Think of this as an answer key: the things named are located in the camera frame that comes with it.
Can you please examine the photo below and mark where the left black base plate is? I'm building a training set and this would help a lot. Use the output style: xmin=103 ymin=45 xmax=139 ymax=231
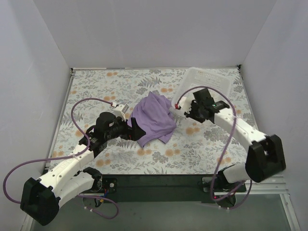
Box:
xmin=89 ymin=178 xmax=117 ymax=193

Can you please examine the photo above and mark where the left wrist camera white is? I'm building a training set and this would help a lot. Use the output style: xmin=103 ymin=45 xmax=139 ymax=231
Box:
xmin=111 ymin=102 xmax=129 ymax=121

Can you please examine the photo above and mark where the purple t shirt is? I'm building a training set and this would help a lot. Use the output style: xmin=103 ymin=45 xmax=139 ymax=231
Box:
xmin=128 ymin=92 xmax=177 ymax=148

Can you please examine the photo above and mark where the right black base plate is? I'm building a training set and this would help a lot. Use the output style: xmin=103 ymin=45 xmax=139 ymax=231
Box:
xmin=197 ymin=177 xmax=247 ymax=193

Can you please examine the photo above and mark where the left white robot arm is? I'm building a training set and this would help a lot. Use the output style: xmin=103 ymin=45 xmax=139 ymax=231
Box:
xmin=20 ymin=112 xmax=146 ymax=226

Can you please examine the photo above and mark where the floral patterned table mat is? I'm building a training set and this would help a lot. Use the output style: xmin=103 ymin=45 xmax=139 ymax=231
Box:
xmin=49 ymin=69 xmax=247 ymax=174

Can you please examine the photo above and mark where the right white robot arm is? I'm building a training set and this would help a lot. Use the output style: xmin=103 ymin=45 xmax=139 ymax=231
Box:
xmin=175 ymin=86 xmax=286 ymax=191

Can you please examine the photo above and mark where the white plastic basket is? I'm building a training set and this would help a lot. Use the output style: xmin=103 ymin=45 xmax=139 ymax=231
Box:
xmin=172 ymin=67 xmax=231 ymax=105

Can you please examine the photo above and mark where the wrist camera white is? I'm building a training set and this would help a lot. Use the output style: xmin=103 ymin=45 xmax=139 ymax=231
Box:
xmin=111 ymin=102 xmax=129 ymax=121
xmin=175 ymin=97 xmax=192 ymax=113

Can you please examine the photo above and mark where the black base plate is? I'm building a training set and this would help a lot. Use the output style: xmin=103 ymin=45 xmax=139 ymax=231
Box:
xmin=89 ymin=178 xmax=117 ymax=193
xmin=197 ymin=177 xmax=247 ymax=193

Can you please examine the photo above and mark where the aluminium frame rail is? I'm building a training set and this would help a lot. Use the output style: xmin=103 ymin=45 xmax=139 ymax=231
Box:
xmin=36 ymin=174 xmax=289 ymax=195

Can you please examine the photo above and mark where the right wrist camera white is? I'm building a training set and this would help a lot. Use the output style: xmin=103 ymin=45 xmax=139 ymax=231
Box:
xmin=175 ymin=97 xmax=192 ymax=113

